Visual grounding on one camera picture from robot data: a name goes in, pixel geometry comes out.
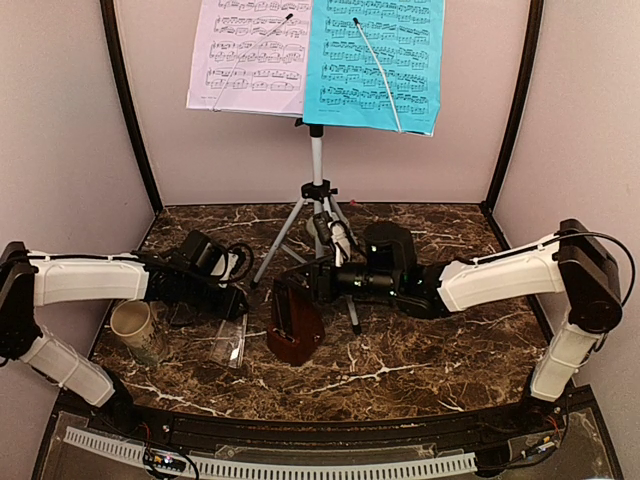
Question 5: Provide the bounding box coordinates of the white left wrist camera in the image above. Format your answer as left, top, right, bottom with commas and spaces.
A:
211, 253, 239, 280

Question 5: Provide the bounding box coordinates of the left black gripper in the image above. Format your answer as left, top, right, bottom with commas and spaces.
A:
180, 273, 248, 321

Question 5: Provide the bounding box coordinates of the blue sheet music page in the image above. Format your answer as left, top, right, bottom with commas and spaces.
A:
303, 0, 445, 136

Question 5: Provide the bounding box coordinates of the white perforated music stand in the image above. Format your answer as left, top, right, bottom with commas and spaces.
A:
212, 9, 436, 335

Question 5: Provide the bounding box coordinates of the brown wooden metronome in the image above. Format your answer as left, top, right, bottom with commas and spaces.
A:
267, 278, 325, 367

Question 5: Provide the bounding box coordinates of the cream ceramic mug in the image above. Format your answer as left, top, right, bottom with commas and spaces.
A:
109, 300, 169, 366

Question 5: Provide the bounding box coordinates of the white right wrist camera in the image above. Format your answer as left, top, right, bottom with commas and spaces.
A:
327, 214, 351, 267

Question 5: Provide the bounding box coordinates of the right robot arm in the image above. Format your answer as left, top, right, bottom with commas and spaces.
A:
301, 219, 631, 434

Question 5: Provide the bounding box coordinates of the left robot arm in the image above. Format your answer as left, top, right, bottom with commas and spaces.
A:
1, 230, 254, 436

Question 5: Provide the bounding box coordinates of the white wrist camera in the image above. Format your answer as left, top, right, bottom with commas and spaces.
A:
327, 214, 351, 267
211, 253, 239, 280

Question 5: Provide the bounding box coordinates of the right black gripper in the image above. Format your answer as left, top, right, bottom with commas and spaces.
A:
281, 254, 400, 305

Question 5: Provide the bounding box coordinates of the grey slotted cable duct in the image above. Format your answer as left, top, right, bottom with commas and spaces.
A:
63, 427, 477, 479

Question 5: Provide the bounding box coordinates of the purple sheet music page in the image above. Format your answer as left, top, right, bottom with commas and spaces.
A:
187, 0, 313, 117

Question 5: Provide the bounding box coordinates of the pale green round dish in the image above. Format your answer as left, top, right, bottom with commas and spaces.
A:
308, 214, 349, 244

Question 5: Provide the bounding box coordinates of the clear plastic metronome cover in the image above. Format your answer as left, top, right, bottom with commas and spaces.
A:
209, 314, 248, 369

